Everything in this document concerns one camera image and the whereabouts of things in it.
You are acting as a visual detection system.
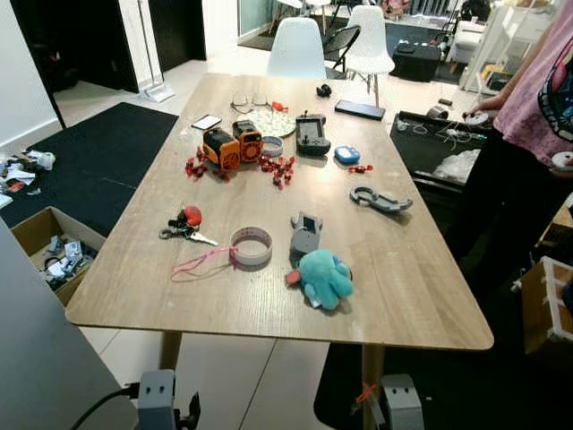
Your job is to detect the keys with red ball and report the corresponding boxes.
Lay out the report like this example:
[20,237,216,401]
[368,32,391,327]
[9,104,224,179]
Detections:
[159,205,218,246]

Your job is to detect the person's bare hand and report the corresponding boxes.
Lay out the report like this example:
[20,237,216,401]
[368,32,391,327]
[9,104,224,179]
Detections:
[466,104,492,125]

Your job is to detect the teal plush octopus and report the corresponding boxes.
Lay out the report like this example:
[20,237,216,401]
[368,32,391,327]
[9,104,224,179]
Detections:
[285,249,355,311]

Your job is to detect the large white panel board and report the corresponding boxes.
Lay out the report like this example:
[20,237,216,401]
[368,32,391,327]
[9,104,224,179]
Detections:
[0,224,140,430]

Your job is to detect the light wooden table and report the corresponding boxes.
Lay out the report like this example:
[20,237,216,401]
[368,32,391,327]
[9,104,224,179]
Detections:
[65,73,495,430]

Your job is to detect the white tape roll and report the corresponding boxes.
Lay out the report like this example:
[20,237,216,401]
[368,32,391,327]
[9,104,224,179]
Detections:
[229,227,274,268]

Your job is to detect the grey block with screen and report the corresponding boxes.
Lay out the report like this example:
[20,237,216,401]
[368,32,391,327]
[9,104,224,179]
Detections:
[288,211,323,265]

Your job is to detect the open cardboard box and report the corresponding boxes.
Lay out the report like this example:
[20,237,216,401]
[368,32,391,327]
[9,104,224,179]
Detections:
[9,206,107,307]

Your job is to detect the pile of red pieces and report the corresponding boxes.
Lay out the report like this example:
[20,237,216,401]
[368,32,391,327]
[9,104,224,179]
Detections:
[184,154,209,180]
[260,155,297,190]

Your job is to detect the blue and white gadget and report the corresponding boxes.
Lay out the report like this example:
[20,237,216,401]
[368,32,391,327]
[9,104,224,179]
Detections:
[335,144,362,166]

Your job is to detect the orange and black device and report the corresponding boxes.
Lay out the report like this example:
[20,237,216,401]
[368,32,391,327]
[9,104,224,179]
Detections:
[201,128,243,171]
[233,119,264,164]

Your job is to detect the black side table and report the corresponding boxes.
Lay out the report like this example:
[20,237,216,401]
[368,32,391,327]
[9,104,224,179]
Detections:
[391,109,502,194]

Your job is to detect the black floor mat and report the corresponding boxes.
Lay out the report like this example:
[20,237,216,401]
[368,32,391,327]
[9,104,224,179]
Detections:
[0,102,180,236]

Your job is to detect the small grey tape roll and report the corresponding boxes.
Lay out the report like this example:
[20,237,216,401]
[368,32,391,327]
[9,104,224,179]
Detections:
[261,135,285,159]

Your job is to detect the black handheld controller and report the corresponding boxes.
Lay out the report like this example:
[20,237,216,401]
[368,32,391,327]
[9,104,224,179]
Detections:
[295,112,332,158]

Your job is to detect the white smartphone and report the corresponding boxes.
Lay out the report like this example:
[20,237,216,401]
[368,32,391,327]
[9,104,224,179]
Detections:
[191,114,223,132]

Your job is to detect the heap of white clutter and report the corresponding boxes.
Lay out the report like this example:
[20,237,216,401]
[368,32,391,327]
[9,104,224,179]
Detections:
[0,150,56,211]

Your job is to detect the round white patterned plate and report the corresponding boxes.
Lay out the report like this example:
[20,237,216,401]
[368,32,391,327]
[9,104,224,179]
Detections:
[246,107,297,138]

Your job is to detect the flat black phone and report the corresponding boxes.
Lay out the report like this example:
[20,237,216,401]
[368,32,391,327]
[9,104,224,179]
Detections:
[335,99,387,121]

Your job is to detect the small white round roll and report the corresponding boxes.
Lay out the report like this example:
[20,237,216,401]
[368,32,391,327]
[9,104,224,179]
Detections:
[551,150,573,173]

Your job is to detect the white floor stand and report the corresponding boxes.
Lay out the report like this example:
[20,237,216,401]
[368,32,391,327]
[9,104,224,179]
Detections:
[116,0,177,104]

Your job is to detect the person in pink shirt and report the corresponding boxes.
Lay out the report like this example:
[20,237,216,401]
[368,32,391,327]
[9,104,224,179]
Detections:
[445,0,573,301]

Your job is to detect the black ottoman box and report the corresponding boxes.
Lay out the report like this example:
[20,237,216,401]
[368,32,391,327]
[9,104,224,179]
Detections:
[391,40,442,83]

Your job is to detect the white shell chair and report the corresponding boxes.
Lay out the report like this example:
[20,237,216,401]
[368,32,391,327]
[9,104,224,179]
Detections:
[267,18,328,80]
[345,4,396,108]

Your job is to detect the black folding chair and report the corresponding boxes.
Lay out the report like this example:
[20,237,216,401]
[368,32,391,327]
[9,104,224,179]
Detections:
[322,25,362,73]

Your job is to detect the white armchair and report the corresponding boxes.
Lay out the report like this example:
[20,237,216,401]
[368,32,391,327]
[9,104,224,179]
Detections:
[452,20,489,64]

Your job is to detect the white clothes rack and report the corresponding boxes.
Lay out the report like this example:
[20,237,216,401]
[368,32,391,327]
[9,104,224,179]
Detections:
[461,0,560,95]

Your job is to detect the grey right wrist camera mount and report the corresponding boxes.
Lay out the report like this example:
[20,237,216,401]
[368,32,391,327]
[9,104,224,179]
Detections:
[381,374,423,430]

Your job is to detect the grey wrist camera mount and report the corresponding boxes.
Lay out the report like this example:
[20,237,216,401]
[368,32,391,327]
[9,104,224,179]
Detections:
[381,374,423,430]
[137,370,177,430]

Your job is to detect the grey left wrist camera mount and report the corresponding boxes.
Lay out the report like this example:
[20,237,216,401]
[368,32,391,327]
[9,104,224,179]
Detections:
[137,370,177,430]

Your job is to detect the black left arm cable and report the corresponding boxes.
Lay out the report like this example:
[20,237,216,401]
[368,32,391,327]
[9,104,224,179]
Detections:
[70,383,142,430]

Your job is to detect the pink cord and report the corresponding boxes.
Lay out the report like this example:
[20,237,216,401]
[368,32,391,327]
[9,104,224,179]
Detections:
[170,246,238,283]

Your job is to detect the wooden crate white frame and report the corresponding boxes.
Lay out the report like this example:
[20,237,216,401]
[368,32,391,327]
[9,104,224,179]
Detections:
[522,257,573,355]

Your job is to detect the grey handle tool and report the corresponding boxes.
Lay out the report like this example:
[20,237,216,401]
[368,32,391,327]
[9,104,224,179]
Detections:
[349,186,414,214]

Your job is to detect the thin frame glasses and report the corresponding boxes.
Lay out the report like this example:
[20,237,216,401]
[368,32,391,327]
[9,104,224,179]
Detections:
[231,90,269,110]

